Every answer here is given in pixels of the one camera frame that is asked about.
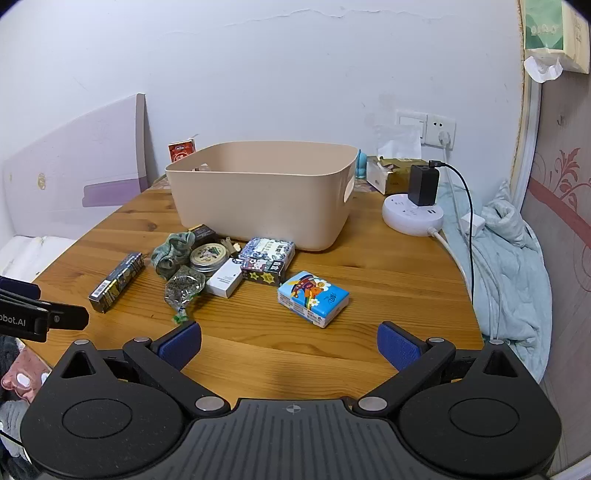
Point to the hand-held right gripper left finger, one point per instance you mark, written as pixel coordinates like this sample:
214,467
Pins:
178,346

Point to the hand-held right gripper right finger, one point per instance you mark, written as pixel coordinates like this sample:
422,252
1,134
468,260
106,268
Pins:
399,346

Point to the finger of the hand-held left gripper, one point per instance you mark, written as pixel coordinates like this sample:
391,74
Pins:
69,317
18,287

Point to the long black box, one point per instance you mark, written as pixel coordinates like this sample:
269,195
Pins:
115,284

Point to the clear bag of dried herbs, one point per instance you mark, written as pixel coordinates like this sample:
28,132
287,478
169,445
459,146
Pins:
182,288

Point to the small white box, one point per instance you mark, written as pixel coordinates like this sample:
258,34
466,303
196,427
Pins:
224,279

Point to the green sock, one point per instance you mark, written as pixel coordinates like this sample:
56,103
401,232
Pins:
173,251

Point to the round metal tin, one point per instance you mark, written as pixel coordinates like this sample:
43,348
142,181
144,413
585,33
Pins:
207,256

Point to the blue tissue packet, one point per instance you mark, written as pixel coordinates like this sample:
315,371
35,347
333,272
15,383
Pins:
314,297

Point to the black star patterned box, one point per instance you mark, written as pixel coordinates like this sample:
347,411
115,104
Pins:
261,274

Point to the small beige object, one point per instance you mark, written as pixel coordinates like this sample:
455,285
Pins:
229,245

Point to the small dark box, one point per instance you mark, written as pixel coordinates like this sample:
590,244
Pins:
203,234

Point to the blue and white patterned box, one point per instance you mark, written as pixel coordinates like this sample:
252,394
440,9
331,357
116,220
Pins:
270,248

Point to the beige plastic basket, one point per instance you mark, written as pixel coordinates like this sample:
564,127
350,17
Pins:
258,203

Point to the white bedding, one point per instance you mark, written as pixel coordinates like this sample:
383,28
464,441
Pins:
27,256

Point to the pink spotted cloth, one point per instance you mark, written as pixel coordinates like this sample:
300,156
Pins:
18,374

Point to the dark fuzzy cloth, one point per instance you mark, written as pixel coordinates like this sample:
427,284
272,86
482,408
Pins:
11,438

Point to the white and purple board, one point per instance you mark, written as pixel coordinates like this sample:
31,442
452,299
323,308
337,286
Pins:
69,170

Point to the round white power strip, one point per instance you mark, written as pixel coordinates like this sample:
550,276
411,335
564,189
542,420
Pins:
406,219

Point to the light blue blanket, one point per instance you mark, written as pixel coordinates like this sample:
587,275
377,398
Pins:
508,277

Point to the small white adapter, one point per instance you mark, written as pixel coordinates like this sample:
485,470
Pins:
473,225

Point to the black charger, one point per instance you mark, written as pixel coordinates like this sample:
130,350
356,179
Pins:
422,184

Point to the olive tissue box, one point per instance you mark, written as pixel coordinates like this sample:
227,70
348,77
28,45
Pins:
390,177

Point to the blue plastic object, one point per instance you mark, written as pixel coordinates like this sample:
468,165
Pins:
362,164

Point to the red milk carton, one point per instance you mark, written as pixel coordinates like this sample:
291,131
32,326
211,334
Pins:
182,150

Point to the white tissue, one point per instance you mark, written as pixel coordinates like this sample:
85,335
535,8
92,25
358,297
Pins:
397,141

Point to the white plug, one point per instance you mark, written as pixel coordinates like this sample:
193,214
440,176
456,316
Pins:
444,138

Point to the green hanging tissue pack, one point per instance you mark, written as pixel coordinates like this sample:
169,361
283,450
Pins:
549,27

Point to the floral headboard with white frame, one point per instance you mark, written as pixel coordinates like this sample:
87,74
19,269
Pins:
563,207

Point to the white wall switch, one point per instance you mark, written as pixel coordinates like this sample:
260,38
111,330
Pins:
411,125

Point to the white wall socket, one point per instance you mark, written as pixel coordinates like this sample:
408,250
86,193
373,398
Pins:
438,124

